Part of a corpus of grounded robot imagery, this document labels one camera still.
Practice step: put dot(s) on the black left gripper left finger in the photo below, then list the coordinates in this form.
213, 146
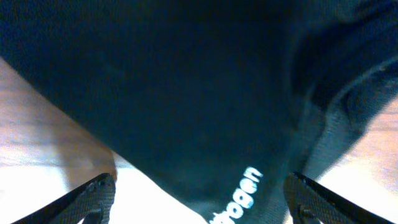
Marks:
89, 203

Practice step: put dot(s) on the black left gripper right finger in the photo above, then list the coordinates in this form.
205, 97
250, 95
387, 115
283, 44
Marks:
309, 202

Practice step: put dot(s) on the black polo shirt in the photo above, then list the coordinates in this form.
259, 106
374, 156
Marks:
217, 102

